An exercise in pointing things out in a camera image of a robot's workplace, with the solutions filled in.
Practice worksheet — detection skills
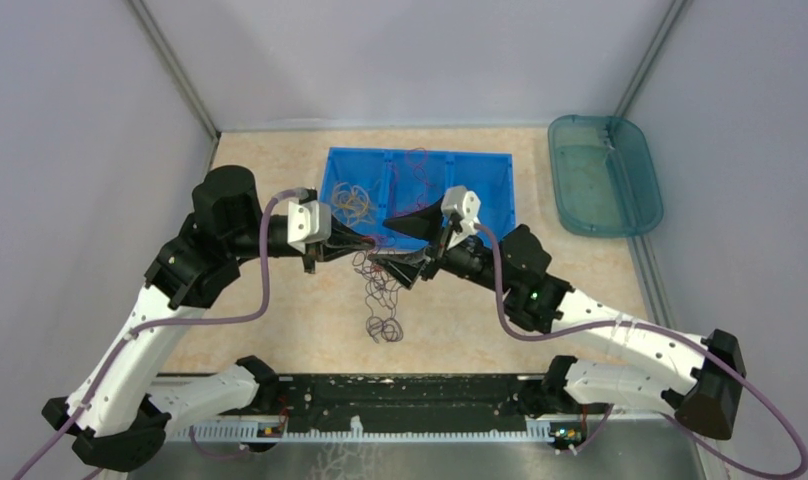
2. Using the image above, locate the aluminium frame post left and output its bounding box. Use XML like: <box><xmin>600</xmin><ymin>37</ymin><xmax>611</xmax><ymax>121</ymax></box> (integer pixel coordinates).
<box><xmin>125</xmin><ymin>0</ymin><xmax>221</xmax><ymax>142</ymax></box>

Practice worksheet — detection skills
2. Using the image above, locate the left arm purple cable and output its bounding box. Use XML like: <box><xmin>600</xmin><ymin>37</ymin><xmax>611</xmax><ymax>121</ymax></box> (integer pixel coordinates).
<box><xmin>9</xmin><ymin>187</ymin><xmax>313</xmax><ymax>480</ymax></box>

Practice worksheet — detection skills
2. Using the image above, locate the white slotted cable duct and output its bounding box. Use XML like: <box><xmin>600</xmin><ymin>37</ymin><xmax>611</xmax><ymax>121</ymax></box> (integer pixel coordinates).
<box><xmin>168</xmin><ymin>416</ymin><xmax>582</xmax><ymax>445</ymax></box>

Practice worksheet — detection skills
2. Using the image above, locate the aluminium rail right side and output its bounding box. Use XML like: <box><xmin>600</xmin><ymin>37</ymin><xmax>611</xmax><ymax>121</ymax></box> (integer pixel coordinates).
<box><xmin>627</xmin><ymin>236</ymin><xmax>676</xmax><ymax>329</ymax></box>

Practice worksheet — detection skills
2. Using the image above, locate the yellow wire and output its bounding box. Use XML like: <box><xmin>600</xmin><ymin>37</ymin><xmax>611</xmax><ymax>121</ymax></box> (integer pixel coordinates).
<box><xmin>329</xmin><ymin>180</ymin><xmax>379</xmax><ymax>230</ymax></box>

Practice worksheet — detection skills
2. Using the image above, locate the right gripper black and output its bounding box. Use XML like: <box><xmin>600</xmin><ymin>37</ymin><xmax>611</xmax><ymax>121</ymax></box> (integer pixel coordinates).
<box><xmin>368</xmin><ymin>196</ymin><xmax>513</xmax><ymax>295</ymax></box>

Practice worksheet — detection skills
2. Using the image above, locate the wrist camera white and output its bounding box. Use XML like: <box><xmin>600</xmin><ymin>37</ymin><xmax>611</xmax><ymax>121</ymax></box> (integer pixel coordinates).
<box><xmin>287</xmin><ymin>200</ymin><xmax>332</xmax><ymax>254</ymax></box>
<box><xmin>441</xmin><ymin>185</ymin><xmax>481</xmax><ymax>236</ymax></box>

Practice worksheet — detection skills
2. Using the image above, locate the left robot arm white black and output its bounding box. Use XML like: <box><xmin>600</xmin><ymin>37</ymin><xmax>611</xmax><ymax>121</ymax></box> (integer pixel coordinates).
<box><xmin>42</xmin><ymin>165</ymin><xmax>375</xmax><ymax>473</ymax></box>

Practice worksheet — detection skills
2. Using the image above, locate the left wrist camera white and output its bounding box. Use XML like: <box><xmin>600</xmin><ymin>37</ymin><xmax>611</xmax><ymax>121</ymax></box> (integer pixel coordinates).
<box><xmin>287</xmin><ymin>200</ymin><xmax>332</xmax><ymax>254</ymax></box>

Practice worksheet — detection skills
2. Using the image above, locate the purple wire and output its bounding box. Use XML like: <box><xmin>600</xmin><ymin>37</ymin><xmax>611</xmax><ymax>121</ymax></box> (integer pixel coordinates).
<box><xmin>350</xmin><ymin>248</ymin><xmax>409</xmax><ymax>346</ymax></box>

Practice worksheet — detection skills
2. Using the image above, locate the aluminium frame post right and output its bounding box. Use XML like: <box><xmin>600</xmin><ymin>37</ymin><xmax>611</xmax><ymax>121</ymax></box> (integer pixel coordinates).
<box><xmin>613</xmin><ymin>0</ymin><xmax>693</xmax><ymax>117</ymax></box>

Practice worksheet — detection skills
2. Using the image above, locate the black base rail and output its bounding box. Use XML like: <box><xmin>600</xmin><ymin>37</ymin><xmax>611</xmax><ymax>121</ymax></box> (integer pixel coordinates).
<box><xmin>216</xmin><ymin>372</ymin><xmax>611</xmax><ymax>435</ymax></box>

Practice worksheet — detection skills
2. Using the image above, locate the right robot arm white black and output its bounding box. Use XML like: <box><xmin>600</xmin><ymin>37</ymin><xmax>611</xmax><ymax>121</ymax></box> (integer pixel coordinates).
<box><xmin>371</xmin><ymin>187</ymin><xmax>746</xmax><ymax>440</ymax></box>

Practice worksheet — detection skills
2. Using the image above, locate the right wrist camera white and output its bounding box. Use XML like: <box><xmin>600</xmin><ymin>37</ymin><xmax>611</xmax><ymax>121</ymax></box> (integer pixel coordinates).
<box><xmin>441</xmin><ymin>185</ymin><xmax>481</xmax><ymax>236</ymax></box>

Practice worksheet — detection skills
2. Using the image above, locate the teal translucent plastic tray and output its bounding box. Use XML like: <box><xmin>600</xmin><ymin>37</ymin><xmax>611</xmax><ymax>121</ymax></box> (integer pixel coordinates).
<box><xmin>547</xmin><ymin>115</ymin><xmax>664</xmax><ymax>238</ymax></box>

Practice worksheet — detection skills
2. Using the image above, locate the blue three-compartment plastic bin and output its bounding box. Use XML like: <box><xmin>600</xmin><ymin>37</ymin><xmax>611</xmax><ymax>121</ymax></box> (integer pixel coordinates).
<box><xmin>319</xmin><ymin>147</ymin><xmax>516</xmax><ymax>251</ymax></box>

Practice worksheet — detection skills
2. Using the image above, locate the aluminium frame post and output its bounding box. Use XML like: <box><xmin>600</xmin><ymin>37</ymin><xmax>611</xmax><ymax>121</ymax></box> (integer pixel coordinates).
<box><xmin>613</xmin><ymin>0</ymin><xmax>693</xmax><ymax>117</ymax></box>
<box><xmin>125</xmin><ymin>0</ymin><xmax>221</xmax><ymax>142</ymax></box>

